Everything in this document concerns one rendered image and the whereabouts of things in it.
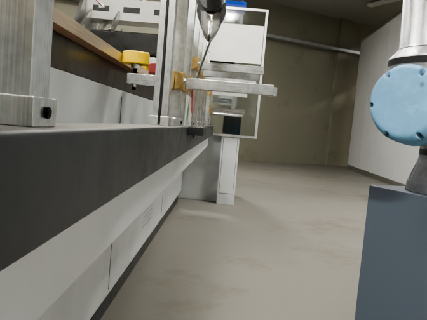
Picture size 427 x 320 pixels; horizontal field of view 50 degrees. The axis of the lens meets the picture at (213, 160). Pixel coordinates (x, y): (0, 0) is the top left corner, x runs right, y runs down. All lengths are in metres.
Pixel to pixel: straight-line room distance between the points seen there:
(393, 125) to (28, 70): 0.74
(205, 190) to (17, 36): 3.99
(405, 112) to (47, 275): 0.70
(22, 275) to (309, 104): 10.30
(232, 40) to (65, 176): 3.85
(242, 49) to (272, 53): 5.94
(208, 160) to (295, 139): 6.29
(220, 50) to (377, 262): 3.22
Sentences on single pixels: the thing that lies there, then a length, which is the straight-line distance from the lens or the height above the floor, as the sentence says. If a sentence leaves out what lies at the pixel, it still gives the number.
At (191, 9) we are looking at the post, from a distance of 1.62.
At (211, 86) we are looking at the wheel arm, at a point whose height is 0.82.
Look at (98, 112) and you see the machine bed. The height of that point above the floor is 0.72.
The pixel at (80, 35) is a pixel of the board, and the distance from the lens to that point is 1.05.
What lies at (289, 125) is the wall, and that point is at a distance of 10.30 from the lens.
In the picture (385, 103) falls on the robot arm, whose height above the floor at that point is 0.78.
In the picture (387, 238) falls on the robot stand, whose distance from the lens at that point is 1.14.
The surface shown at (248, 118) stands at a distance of 4.11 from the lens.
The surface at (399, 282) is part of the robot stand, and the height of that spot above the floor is 0.40.
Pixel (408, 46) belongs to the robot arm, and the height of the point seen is 0.90.
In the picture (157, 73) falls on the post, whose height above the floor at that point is 0.82.
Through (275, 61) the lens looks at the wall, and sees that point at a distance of 10.11.
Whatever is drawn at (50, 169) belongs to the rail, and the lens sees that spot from 0.33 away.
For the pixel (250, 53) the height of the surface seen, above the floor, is 1.36.
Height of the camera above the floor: 0.71
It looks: 4 degrees down
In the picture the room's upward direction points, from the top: 5 degrees clockwise
